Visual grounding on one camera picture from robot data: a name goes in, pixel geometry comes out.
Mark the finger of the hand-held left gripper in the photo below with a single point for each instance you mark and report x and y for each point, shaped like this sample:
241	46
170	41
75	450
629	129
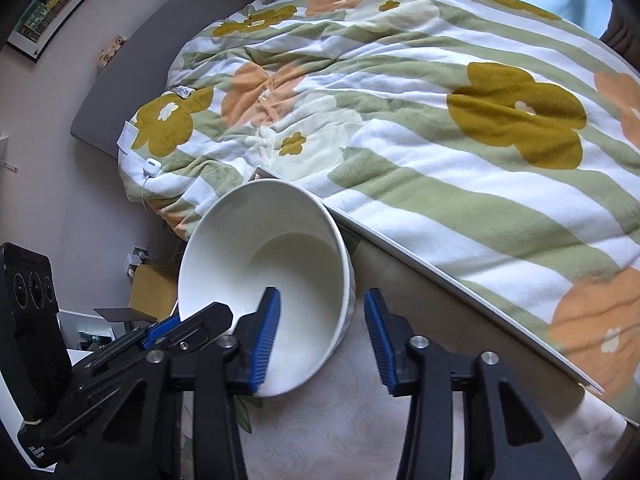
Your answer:
160	330
205	322

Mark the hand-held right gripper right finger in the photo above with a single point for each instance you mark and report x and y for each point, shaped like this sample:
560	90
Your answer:
378	345

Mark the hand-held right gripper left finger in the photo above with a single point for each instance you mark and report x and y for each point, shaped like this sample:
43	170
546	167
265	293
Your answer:
265	342

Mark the wide cream bowl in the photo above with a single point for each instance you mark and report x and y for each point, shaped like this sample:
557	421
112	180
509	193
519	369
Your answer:
300	260

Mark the dark flat device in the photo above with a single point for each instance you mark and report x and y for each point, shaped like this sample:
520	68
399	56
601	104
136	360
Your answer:
125	314

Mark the white charger on blanket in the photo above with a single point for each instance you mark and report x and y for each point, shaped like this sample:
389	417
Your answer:
151	166

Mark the floral striped blanket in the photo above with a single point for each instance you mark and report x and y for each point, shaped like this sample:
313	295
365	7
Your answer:
425	160

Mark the white fabric tag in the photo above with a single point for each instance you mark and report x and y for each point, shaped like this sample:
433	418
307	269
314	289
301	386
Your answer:
127	136

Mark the small clear wrapper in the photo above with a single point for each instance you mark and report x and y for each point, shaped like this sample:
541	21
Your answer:
183	92

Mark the grey headboard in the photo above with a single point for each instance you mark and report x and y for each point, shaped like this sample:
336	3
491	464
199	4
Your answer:
150	60

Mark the brown curtain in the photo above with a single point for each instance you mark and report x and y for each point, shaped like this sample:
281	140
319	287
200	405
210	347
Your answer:
622	35

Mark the white wall socket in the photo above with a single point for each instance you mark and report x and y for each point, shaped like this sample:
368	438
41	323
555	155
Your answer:
136	257

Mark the white wall shelf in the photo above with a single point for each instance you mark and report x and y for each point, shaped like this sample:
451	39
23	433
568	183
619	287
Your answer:
4	147

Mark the wall poster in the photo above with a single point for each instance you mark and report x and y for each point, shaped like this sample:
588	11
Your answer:
55	5

